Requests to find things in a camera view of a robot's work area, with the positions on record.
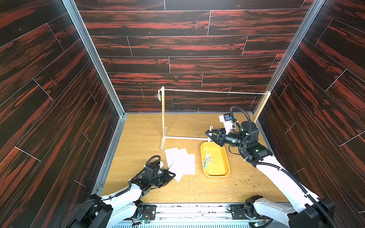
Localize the yellow plastic tray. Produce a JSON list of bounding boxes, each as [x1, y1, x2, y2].
[[200, 142, 230, 178]]

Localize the corrugated cable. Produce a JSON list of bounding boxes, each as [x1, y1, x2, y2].
[[144, 155, 162, 174], [229, 106, 338, 228]]

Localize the left corrugated cable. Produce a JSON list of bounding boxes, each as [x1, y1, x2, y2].
[[144, 155, 162, 174]]

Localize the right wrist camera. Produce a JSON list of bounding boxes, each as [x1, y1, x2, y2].
[[219, 114, 238, 135]]

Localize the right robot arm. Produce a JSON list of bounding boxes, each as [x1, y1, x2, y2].
[[205, 121, 336, 228]]

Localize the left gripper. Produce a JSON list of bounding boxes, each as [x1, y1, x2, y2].
[[149, 169, 176, 188]]

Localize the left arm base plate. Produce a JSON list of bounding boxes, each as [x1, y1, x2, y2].
[[131, 204, 157, 221]]

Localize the wooden drying rack frame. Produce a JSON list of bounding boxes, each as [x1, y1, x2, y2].
[[156, 86, 271, 152]]

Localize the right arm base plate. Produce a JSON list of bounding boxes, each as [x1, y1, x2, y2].
[[227, 203, 269, 221]]

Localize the white postcard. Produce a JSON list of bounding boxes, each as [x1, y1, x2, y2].
[[175, 148, 188, 160], [165, 147, 178, 168], [181, 154, 195, 175], [169, 161, 189, 182]]

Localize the string on rack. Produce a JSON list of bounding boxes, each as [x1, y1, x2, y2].
[[158, 88, 270, 95]]

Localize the right corrugated cable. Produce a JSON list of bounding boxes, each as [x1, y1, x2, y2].
[[229, 106, 338, 228]]

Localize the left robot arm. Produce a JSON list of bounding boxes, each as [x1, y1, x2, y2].
[[66, 155, 176, 228]]

